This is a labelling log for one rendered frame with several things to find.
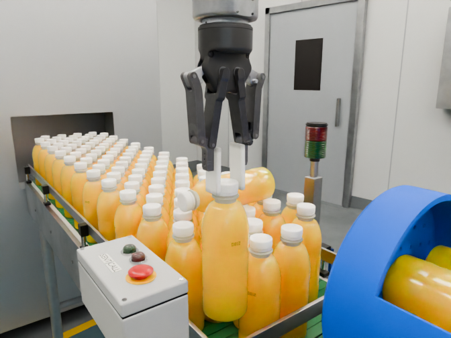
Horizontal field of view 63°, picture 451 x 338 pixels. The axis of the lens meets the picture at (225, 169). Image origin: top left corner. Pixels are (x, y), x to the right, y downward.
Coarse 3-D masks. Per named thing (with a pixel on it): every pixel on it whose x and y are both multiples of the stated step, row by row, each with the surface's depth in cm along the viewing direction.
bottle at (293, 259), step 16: (288, 240) 65; (288, 256) 65; (304, 256) 65; (288, 272) 65; (304, 272) 65; (288, 288) 65; (304, 288) 66; (288, 304) 66; (304, 304) 67; (288, 336) 68; (304, 336) 69
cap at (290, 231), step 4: (284, 224) 68; (288, 224) 68; (292, 224) 68; (296, 224) 68; (284, 228) 66; (288, 228) 66; (292, 228) 66; (296, 228) 66; (300, 228) 66; (284, 232) 65; (288, 232) 65; (292, 232) 65; (296, 232) 65; (300, 232) 65; (284, 236) 66; (288, 236) 65; (292, 236) 65; (296, 236) 65; (300, 236) 65; (292, 240) 65
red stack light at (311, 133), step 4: (308, 128) 104; (312, 128) 103; (316, 128) 102; (320, 128) 102; (324, 128) 103; (308, 132) 104; (312, 132) 103; (316, 132) 103; (320, 132) 103; (324, 132) 103; (308, 136) 104; (312, 136) 103; (316, 136) 103; (320, 136) 103; (324, 136) 103; (308, 140) 104; (312, 140) 103; (316, 140) 103; (320, 140) 103; (324, 140) 104
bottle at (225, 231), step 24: (216, 216) 54; (240, 216) 54; (216, 240) 54; (240, 240) 54; (216, 264) 55; (240, 264) 55; (216, 288) 55; (240, 288) 56; (216, 312) 56; (240, 312) 57
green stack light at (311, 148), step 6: (306, 144) 105; (312, 144) 104; (318, 144) 103; (324, 144) 104; (306, 150) 106; (312, 150) 104; (318, 150) 104; (324, 150) 104; (306, 156) 106; (312, 156) 104; (318, 156) 104; (324, 156) 105
